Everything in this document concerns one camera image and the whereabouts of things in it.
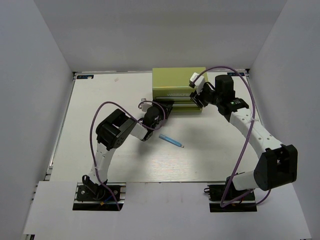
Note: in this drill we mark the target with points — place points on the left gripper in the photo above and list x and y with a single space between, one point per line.
166 106

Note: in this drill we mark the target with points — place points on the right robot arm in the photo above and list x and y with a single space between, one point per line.
277 163

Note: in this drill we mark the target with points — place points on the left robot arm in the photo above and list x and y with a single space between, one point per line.
112 132

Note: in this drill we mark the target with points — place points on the left blue corner label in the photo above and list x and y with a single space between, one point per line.
85 77

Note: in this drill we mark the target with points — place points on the right blue corner label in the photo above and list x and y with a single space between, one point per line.
233 74

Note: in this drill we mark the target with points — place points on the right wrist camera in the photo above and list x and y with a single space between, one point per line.
197 82

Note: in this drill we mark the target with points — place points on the blue utility knife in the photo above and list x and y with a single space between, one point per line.
170 140

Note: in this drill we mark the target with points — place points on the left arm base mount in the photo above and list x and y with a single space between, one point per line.
84 200

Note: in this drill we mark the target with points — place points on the blue corner label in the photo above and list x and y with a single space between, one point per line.
85 77
233 74

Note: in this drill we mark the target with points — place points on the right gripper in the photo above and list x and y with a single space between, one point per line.
198 101

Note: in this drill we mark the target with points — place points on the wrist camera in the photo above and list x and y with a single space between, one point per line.
144 105
197 82

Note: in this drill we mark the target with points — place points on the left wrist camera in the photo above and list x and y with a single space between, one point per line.
144 105

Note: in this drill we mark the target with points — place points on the green metal drawer box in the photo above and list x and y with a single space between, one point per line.
172 85

